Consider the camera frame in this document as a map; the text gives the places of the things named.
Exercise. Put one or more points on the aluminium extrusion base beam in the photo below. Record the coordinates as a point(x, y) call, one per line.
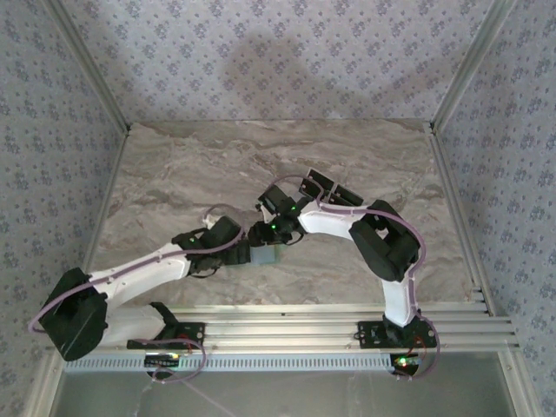
point(282, 330)

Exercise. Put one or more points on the aluminium table side rail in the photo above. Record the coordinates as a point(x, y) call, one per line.
point(108, 191)
point(461, 217)

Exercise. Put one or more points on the aluminium frame leg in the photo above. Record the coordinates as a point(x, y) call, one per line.
point(519, 386)
point(41, 391)

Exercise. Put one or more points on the small circuit board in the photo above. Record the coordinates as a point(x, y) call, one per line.
point(406, 364)
point(163, 360)

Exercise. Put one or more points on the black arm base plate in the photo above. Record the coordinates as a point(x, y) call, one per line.
point(367, 335)
point(196, 331)

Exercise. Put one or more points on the black VIP credit card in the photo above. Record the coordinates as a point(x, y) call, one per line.
point(348, 194)
point(309, 187)
point(320, 177)
point(339, 200)

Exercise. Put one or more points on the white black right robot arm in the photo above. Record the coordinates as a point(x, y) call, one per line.
point(334, 221)

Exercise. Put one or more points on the tiered card display stand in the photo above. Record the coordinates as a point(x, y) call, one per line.
point(332, 191)

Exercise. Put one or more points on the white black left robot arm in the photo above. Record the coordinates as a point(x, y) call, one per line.
point(139, 271)

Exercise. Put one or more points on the aluminium corner post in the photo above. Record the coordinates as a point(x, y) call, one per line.
point(92, 65)
point(468, 65)

